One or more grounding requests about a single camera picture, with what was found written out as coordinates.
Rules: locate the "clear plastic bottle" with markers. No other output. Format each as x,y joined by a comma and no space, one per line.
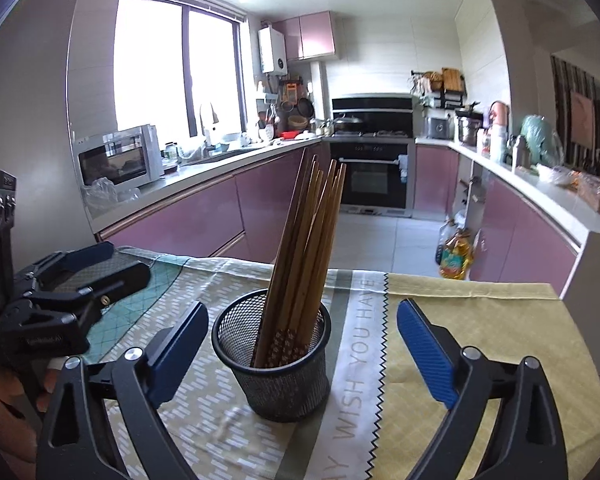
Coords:
445,240

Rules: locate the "wooden cutting board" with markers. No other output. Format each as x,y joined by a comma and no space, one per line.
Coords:
451,79

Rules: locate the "steel thermos bottle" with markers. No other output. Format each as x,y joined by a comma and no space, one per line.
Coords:
519,152

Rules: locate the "pink base cabinet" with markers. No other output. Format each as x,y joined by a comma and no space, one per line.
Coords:
525,240
435,180
204,215

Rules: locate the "bunch of wooden chopsticks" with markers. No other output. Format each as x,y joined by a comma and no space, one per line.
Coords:
305,240

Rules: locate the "colourful bag on floor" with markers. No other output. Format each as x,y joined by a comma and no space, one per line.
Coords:
457,260

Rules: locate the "teal plastic bag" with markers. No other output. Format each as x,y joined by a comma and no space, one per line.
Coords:
537,137

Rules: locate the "framed wall picture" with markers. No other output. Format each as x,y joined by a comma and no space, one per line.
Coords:
582,117

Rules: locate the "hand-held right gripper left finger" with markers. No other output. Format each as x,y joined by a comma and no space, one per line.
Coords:
179,350

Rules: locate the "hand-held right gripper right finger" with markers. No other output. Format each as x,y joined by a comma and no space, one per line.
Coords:
427,355

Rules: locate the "black mesh holder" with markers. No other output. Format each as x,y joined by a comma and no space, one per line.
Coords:
280,390

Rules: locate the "clear plastic bag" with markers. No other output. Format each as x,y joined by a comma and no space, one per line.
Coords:
102,195

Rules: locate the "sink faucet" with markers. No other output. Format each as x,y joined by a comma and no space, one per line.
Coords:
208,120

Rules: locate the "kitchen window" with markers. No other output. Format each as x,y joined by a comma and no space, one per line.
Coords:
149,60

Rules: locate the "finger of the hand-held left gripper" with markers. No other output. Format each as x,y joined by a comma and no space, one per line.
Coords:
89,256
119,277

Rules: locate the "white wall water heater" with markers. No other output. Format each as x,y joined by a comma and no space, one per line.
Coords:
272,50

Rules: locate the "pink wall cabinet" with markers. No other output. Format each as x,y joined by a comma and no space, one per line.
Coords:
312,35

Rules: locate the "hanging frying pan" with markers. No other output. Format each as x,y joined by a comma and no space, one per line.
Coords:
305,107

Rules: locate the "white countertop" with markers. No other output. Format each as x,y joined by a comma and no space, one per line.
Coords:
189,172
555,195

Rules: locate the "patterned tablecloth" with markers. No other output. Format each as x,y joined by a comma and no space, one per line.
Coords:
480,310

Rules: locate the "black wall rack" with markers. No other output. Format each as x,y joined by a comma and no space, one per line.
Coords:
450,99

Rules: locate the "built-in black oven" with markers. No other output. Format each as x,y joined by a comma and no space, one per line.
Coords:
370,180

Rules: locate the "black range hood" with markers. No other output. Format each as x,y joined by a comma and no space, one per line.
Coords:
372,105

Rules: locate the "wok with glass lid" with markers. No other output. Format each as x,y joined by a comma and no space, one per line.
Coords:
349,124

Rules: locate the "wooden bowl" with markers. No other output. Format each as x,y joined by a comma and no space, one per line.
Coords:
297,122

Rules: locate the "steel stock pot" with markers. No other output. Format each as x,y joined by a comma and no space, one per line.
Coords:
468,130

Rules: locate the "silver microwave oven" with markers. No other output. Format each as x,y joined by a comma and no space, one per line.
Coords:
114,160

